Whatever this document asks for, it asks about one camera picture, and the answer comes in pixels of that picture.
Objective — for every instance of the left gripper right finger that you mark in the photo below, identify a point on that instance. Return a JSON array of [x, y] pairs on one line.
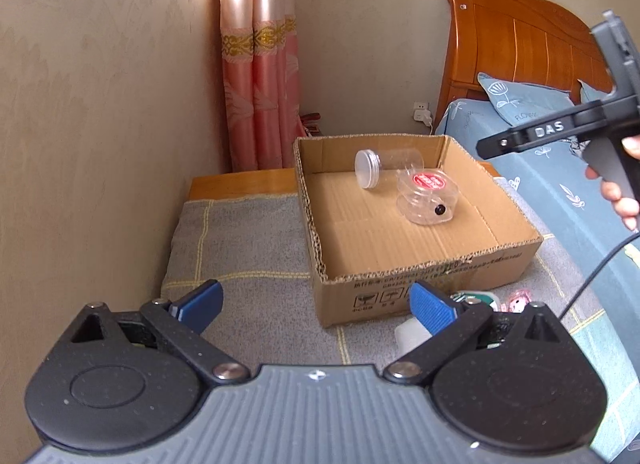
[[464, 324]]

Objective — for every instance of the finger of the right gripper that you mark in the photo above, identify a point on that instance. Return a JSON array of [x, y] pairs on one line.
[[526, 137]]

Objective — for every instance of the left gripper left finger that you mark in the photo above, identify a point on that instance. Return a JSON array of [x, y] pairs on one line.
[[178, 327]]

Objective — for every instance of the white cotton swab container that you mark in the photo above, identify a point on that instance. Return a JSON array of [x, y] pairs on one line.
[[413, 332]]

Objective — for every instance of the pink clear earbud case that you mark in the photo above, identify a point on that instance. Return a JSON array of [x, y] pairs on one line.
[[516, 301]]

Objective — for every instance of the clear red-label tape dispenser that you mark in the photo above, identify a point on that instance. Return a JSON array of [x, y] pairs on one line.
[[427, 196]]

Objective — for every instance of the clear plastic jar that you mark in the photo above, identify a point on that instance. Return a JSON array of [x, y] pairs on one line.
[[370, 164]]

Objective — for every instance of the blue pillow far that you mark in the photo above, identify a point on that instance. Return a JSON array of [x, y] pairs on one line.
[[589, 94]]

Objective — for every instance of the blue pillow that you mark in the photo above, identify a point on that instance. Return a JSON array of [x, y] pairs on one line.
[[589, 94], [517, 102]]

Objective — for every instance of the blue pillow near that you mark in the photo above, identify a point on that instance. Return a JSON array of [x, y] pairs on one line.
[[517, 102]]

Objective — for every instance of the grey green checked blanket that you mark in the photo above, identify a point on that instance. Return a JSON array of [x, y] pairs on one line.
[[256, 248]]

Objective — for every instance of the wooden bed headboard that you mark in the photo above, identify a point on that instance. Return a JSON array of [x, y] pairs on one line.
[[535, 41]]

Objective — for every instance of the blue floral bedsheet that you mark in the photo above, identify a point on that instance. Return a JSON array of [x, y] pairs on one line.
[[552, 181]]

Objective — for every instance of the open cardboard box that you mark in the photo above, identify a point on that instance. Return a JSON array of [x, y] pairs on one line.
[[364, 254]]

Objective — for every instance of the pink curtain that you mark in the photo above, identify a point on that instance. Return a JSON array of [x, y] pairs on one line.
[[261, 82]]

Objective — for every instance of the items behind curtain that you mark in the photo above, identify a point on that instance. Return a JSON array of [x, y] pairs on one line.
[[311, 124]]

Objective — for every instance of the white wall socket plug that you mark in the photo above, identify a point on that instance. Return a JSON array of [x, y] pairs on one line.
[[422, 114]]

